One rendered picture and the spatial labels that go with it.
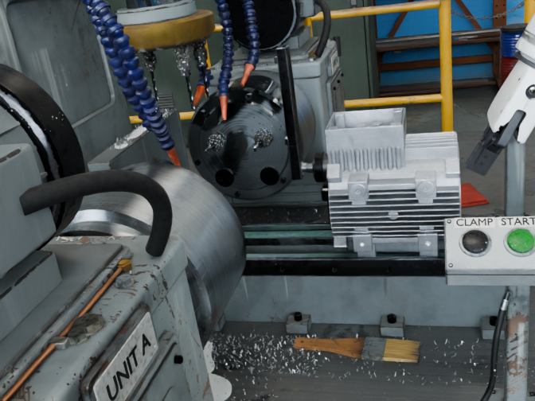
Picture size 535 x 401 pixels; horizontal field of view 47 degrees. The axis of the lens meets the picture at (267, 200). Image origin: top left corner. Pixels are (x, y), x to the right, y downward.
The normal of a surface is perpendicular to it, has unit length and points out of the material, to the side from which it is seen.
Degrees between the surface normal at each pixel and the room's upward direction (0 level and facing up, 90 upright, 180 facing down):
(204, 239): 62
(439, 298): 90
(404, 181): 0
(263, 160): 90
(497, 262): 37
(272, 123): 90
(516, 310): 90
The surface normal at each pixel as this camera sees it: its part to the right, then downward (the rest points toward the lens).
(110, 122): 0.96, -0.03
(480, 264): -0.25, -0.48
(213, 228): 0.79, -0.46
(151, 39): -0.01, 0.39
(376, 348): -0.14, -0.91
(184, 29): 0.54, 0.25
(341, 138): -0.23, 0.40
